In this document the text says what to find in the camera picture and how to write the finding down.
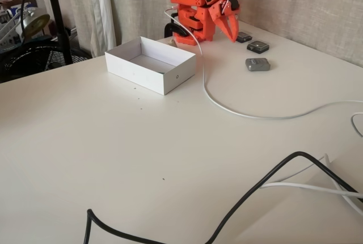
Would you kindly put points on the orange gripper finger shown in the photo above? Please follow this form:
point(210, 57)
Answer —
point(234, 25)
point(225, 29)

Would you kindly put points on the orange gripper body black motor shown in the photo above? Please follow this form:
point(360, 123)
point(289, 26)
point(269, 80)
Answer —
point(220, 14)

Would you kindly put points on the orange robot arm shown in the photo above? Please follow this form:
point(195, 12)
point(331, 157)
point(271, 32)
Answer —
point(187, 0)

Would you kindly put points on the white cardboard box bin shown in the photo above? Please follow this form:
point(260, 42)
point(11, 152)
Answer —
point(147, 80)

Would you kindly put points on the black square block clear lid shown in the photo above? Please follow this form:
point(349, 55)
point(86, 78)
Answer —
point(244, 37)
point(257, 47)

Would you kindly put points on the grey rounded square block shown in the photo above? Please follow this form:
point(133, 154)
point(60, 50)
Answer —
point(257, 65)

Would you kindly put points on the black table clamp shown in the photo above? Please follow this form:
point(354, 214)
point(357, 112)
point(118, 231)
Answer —
point(174, 28)

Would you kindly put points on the white sheer curtain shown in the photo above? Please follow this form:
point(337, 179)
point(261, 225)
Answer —
point(102, 14)

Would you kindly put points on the black stand pole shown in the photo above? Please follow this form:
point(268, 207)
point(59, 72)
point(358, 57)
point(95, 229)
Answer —
point(58, 20)

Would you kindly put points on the black floor fan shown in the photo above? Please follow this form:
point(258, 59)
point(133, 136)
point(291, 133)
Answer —
point(56, 56)

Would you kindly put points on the silver desk lamp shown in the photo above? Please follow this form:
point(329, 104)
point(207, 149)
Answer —
point(35, 21)

